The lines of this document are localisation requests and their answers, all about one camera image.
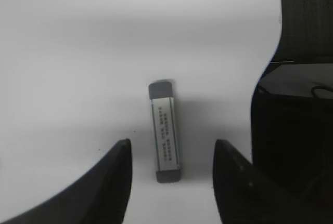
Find grey white eraser front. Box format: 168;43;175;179
148;80;181;183

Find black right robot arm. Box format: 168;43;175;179
251;0;332;211

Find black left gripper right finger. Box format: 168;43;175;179
212;140;332;223

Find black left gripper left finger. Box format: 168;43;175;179
6;139;133;223

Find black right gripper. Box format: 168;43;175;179
251;63;332;208

